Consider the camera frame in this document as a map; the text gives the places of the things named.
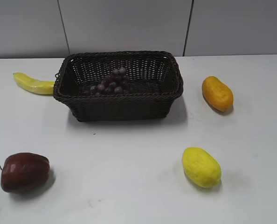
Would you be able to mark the dark woven wicker basket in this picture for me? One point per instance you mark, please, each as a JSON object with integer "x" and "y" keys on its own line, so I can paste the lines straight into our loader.
{"x": 154, "y": 78}

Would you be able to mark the orange mango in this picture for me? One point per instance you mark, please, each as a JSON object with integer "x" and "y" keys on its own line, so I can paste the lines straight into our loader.
{"x": 217, "y": 94}

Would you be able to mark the yellow banana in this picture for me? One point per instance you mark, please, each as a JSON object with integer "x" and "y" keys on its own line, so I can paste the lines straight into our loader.
{"x": 33, "y": 85}

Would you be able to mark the red purple grape bunch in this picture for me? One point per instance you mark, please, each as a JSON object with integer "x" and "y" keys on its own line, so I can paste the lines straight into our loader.
{"x": 118, "y": 82}

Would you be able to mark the dark red apple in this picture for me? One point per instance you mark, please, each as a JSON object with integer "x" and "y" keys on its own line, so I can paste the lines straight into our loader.
{"x": 24, "y": 172}

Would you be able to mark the yellow lemon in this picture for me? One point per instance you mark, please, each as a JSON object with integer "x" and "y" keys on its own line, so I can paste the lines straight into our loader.
{"x": 201, "y": 168}

